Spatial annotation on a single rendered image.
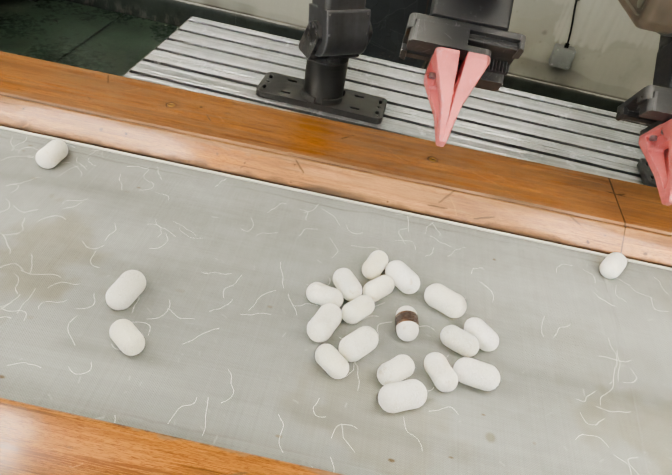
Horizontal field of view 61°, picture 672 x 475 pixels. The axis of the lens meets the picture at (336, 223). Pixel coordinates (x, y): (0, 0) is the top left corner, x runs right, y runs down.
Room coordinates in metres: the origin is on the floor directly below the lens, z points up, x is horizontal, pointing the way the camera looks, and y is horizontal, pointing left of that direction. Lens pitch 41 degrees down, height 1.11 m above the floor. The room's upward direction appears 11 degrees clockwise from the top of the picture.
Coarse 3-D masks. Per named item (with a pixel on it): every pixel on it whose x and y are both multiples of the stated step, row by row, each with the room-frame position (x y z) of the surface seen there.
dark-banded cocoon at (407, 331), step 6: (402, 306) 0.32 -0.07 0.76; (408, 306) 0.32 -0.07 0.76; (396, 312) 0.32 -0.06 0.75; (402, 324) 0.30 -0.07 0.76; (408, 324) 0.30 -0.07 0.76; (414, 324) 0.30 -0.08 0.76; (396, 330) 0.30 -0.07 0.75; (402, 330) 0.30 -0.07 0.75; (408, 330) 0.30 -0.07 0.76; (414, 330) 0.30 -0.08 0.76; (402, 336) 0.30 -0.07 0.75; (408, 336) 0.30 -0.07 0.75; (414, 336) 0.30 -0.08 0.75
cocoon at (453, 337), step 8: (448, 328) 0.31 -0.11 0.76; (456, 328) 0.31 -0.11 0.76; (440, 336) 0.30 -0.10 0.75; (448, 336) 0.30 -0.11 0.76; (456, 336) 0.30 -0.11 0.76; (464, 336) 0.30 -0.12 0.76; (472, 336) 0.30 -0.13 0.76; (448, 344) 0.30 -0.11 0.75; (456, 344) 0.30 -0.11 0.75; (464, 344) 0.29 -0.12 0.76; (472, 344) 0.30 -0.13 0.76; (464, 352) 0.29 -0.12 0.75; (472, 352) 0.29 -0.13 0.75
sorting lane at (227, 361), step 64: (0, 128) 0.48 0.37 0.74; (0, 192) 0.38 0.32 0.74; (64, 192) 0.40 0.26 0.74; (128, 192) 0.42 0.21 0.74; (192, 192) 0.44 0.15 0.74; (256, 192) 0.46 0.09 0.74; (0, 256) 0.31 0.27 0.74; (64, 256) 0.32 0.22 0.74; (128, 256) 0.34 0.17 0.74; (192, 256) 0.35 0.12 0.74; (256, 256) 0.36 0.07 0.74; (320, 256) 0.38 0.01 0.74; (448, 256) 0.41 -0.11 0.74; (512, 256) 0.43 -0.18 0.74; (576, 256) 0.45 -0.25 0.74; (0, 320) 0.25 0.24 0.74; (64, 320) 0.26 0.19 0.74; (192, 320) 0.28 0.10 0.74; (256, 320) 0.29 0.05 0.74; (384, 320) 0.32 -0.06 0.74; (448, 320) 0.33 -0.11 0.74; (512, 320) 0.34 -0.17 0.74; (576, 320) 0.36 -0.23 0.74; (640, 320) 0.37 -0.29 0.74; (0, 384) 0.20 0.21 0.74; (64, 384) 0.21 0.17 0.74; (128, 384) 0.22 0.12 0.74; (192, 384) 0.22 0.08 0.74; (256, 384) 0.23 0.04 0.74; (320, 384) 0.24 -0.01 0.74; (512, 384) 0.28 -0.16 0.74; (576, 384) 0.29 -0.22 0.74; (640, 384) 0.30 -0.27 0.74; (256, 448) 0.19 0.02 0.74; (320, 448) 0.19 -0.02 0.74; (384, 448) 0.20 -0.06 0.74; (448, 448) 0.21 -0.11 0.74; (512, 448) 0.22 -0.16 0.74; (576, 448) 0.23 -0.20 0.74; (640, 448) 0.24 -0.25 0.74
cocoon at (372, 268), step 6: (372, 252) 0.38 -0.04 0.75; (378, 252) 0.38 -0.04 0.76; (384, 252) 0.38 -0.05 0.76; (372, 258) 0.37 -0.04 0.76; (378, 258) 0.37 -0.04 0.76; (384, 258) 0.38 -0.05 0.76; (366, 264) 0.36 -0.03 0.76; (372, 264) 0.36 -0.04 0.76; (378, 264) 0.37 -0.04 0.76; (384, 264) 0.37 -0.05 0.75; (366, 270) 0.36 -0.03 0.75; (372, 270) 0.36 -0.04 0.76; (378, 270) 0.36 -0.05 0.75; (366, 276) 0.36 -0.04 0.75; (372, 276) 0.36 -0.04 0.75; (378, 276) 0.36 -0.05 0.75
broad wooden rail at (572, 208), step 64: (0, 64) 0.57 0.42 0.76; (64, 128) 0.49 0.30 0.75; (128, 128) 0.50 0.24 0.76; (192, 128) 0.51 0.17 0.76; (256, 128) 0.54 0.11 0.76; (320, 128) 0.56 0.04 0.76; (320, 192) 0.47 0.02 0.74; (384, 192) 0.48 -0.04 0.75; (448, 192) 0.49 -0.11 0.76; (512, 192) 0.51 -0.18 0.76; (576, 192) 0.53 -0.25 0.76; (640, 192) 0.55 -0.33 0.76; (640, 256) 0.46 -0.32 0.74
